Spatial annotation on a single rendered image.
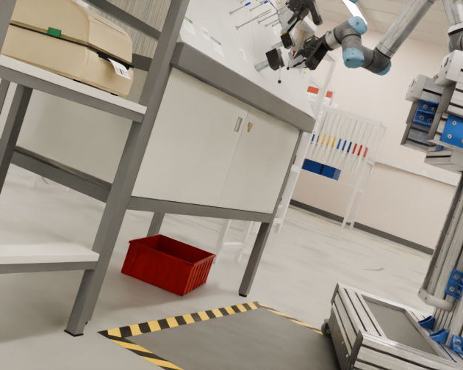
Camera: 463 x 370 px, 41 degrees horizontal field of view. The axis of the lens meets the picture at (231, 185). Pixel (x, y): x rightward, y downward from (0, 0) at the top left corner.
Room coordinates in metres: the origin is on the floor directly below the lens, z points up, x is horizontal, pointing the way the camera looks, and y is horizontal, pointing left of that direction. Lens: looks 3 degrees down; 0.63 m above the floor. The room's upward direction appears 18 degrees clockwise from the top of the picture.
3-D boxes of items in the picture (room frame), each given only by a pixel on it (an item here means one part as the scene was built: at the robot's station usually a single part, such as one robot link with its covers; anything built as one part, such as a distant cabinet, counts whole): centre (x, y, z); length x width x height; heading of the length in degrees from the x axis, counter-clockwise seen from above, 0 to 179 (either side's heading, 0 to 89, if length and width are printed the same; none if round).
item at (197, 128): (2.06, 0.15, 0.60); 0.55 x 0.02 x 0.39; 154
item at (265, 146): (2.55, -0.09, 0.60); 0.55 x 0.03 x 0.39; 154
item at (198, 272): (2.68, 0.14, 0.07); 0.39 x 0.29 x 0.14; 169
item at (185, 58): (2.30, 0.01, 0.83); 1.18 x 0.05 x 0.06; 154
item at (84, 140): (2.44, 0.30, 0.60); 1.17 x 0.58 x 0.40; 154
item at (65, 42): (1.63, 0.51, 0.76); 0.30 x 0.21 x 0.20; 67
